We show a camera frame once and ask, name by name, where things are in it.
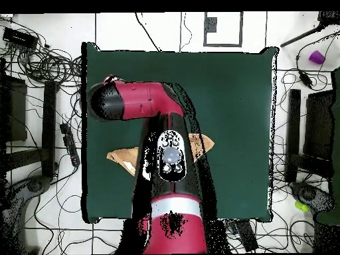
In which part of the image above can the tan towel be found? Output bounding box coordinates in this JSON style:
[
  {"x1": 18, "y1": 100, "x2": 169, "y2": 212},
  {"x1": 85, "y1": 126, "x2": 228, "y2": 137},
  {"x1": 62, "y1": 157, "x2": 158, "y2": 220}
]
[{"x1": 106, "y1": 133, "x2": 215, "y2": 177}]

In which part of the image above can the black flat panel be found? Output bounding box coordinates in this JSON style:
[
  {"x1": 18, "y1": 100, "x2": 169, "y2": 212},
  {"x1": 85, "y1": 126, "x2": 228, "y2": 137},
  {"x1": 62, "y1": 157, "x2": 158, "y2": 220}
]
[
  {"x1": 303, "y1": 90, "x2": 335, "y2": 160},
  {"x1": 0, "y1": 75, "x2": 28, "y2": 143}
]

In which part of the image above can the dark green table cloth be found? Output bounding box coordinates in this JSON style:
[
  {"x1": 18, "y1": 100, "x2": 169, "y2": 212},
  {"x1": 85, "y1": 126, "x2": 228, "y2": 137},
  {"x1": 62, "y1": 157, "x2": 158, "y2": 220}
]
[{"x1": 85, "y1": 42, "x2": 277, "y2": 222}]

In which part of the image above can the black floor stand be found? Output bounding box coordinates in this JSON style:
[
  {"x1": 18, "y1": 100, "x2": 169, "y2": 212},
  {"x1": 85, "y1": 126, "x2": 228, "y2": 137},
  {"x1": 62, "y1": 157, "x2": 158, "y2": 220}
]
[
  {"x1": 5, "y1": 80, "x2": 58, "y2": 179},
  {"x1": 285, "y1": 88, "x2": 334, "y2": 184}
]

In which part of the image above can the dark grey square plate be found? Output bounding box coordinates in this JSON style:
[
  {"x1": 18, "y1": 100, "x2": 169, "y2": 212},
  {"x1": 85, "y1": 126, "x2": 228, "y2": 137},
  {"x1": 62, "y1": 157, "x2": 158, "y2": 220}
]
[{"x1": 204, "y1": 17, "x2": 218, "y2": 33}]

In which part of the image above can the dark grey curved device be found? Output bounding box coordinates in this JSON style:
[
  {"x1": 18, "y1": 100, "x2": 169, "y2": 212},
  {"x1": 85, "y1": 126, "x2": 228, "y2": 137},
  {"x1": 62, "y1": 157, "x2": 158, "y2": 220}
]
[
  {"x1": 1, "y1": 175, "x2": 52, "y2": 254},
  {"x1": 290, "y1": 181, "x2": 336, "y2": 214}
]

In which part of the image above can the lime green object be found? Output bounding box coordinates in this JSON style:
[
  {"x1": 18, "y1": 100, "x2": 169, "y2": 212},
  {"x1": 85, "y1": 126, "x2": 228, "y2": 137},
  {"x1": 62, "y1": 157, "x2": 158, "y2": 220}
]
[{"x1": 294, "y1": 201, "x2": 310, "y2": 213}]

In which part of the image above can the black power adapter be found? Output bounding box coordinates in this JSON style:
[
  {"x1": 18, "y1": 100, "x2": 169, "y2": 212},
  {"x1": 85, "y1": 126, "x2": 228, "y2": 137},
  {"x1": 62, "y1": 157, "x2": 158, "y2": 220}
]
[{"x1": 298, "y1": 70, "x2": 313, "y2": 90}]

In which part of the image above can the black rod stand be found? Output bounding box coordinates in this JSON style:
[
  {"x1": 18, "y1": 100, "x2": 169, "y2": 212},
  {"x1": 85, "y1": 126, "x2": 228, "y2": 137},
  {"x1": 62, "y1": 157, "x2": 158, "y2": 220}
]
[{"x1": 280, "y1": 11, "x2": 340, "y2": 48}]

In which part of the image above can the dark green draped fabric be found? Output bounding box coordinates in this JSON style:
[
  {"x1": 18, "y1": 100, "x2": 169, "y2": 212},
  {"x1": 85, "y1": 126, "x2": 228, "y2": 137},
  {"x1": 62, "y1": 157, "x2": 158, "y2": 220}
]
[{"x1": 315, "y1": 67, "x2": 340, "y2": 226}]

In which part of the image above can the purple cup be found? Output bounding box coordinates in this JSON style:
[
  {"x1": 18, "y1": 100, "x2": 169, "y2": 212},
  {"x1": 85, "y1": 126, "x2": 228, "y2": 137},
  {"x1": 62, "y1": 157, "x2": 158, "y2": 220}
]
[{"x1": 308, "y1": 50, "x2": 326, "y2": 65}]

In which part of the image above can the black hub box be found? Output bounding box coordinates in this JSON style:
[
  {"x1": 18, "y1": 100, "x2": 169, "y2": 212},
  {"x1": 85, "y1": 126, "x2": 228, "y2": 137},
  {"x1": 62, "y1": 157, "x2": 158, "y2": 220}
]
[{"x1": 2, "y1": 27, "x2": 39, "y2": 50}]

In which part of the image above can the grey square frame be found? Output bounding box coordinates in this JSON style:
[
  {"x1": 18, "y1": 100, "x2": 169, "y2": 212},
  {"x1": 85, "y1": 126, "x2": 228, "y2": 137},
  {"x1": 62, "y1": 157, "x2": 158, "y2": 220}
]
[{"x1": 203, "y1": 11, "x2": 243, "y2": 48}]

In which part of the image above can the thin black cable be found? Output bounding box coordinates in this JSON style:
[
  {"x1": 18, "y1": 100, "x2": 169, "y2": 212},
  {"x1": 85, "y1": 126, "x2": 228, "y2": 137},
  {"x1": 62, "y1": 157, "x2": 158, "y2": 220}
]
[{"x1": 179, "y1": 12, "x2": 193, "y2": 52}]

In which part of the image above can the thick black cable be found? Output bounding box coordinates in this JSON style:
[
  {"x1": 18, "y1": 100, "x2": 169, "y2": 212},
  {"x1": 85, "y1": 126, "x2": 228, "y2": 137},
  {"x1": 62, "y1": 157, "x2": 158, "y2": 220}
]
[{"x1": 134, "y1": 12, "x2": 161, "y2": 52}]

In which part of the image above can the black cable tangle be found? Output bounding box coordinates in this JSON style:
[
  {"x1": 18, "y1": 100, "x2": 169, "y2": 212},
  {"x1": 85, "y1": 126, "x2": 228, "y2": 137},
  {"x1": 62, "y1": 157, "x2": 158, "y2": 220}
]
[{"x1": 0, "y1": 15, "x2": 83, "y2": 88}]

